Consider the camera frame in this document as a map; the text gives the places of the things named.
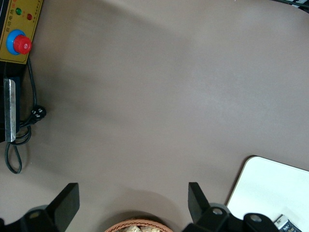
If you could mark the brown wicker basket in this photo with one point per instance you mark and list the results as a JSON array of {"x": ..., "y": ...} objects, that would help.
[{"x": 120, "y": 222}]

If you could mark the yellow emergency stop control box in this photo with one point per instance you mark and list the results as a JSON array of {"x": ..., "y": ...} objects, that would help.
[{"x": 14, "y": 24}]

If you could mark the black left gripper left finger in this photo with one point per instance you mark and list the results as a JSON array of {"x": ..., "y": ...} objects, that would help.
[{"x": 68, "y": 203}]

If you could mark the bread piece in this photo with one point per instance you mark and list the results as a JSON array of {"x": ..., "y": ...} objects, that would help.
[
  {"x": 128, "y": 228},
  {"x": 149, "y": 229}
]

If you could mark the black white striped object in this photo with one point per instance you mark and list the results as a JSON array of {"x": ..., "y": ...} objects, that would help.
[{"x": 299, "y": 3}]

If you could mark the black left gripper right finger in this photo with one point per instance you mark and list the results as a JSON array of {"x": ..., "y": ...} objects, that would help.
[{"x": 199, "y": 205}]

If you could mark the white plastic tray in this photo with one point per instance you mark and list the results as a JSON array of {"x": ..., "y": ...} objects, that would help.
[{"x": 265, "y": 183}]

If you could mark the black machine with metal bar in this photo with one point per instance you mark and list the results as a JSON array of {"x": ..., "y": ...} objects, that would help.
[{"x": 9, "y": 108}]

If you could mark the small black snack packet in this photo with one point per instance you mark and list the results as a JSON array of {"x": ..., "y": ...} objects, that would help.
[{"x": 287, "y": 226}]

